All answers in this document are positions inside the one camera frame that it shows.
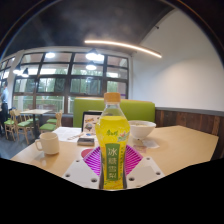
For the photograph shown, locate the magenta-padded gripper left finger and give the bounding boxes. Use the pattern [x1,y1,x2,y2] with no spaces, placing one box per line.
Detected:
[62,145,105,190]

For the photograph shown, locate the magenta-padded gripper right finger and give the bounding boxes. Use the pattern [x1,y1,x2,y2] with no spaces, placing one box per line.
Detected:
[123,144,166,190]

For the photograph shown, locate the yellow drink bottle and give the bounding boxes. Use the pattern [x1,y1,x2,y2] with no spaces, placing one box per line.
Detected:
[94,92,131,191]

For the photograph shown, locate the pink paper packet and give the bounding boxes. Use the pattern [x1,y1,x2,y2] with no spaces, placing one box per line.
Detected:
[133,144,148,155]

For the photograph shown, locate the white paper napkin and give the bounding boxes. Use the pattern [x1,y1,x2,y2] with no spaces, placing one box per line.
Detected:
[141,138,160,150]

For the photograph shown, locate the small dark grey box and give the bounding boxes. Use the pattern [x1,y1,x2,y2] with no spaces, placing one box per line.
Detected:
[76,136,96,147]

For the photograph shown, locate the white printed paper sheet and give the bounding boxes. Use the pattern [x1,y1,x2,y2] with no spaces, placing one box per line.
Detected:
[52,126,86,143]

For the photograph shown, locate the white ribbed mug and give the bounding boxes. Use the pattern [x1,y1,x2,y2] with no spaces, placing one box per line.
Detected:
[34,131,61,156]

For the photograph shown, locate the white bowl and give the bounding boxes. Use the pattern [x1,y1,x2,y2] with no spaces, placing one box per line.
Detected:
[127,119,157,141]

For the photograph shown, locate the black framed menu stand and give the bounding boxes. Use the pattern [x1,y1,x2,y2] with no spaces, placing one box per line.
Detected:
[81,110,104,134]

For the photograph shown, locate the green upholstered bench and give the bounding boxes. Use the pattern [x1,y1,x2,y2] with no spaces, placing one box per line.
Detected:
[72,97,156,128]

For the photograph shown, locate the wooden chairs with green seats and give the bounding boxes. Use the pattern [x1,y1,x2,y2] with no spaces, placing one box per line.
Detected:
[3,109,64,141]

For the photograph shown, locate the light wooden dining table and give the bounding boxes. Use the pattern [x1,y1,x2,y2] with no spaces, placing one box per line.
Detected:
[19,108,53,139]

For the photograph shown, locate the person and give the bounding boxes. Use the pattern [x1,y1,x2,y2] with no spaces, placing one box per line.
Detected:
[0,81,10,134]

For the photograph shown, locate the round pendant ceiling lamps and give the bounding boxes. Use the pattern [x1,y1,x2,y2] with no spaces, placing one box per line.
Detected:
[12,48,105,78]

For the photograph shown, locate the curved strip ceiling light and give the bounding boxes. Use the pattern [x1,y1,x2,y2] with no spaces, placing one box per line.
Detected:
[83,39,163,59]

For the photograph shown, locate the dark framed window wall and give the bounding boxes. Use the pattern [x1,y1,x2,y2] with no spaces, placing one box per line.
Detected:
[0,51,130,114]

